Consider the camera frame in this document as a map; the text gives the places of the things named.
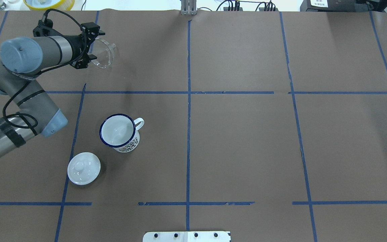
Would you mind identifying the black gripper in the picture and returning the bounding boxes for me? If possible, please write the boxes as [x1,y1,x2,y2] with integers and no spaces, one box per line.
[67,23,106,70]

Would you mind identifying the clear plastic funnel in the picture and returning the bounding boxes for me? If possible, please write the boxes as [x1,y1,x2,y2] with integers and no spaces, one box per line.
[89,38,116,69]

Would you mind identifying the white enamel mug lid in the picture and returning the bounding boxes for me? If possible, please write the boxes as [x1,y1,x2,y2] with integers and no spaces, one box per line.
[67,152,101,186]

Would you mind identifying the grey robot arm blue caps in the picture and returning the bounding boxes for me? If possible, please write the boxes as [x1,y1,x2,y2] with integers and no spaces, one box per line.
[0,20,105,158]

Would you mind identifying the white enamel mug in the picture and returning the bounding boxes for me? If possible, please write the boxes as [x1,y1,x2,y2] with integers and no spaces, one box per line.
[99,113,144,153]

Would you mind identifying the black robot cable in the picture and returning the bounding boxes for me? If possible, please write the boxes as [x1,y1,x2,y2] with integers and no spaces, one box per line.
[1,9,95,129]

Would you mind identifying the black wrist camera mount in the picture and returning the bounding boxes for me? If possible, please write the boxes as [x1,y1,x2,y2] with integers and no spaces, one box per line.
[33,19,54,37]

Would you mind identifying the aluminium frame post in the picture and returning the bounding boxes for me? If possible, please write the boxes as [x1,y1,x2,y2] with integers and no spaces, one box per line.
[180,0,198,15]

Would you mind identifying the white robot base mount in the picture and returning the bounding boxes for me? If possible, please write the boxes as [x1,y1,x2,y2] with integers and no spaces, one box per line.
[142,231,231,242]

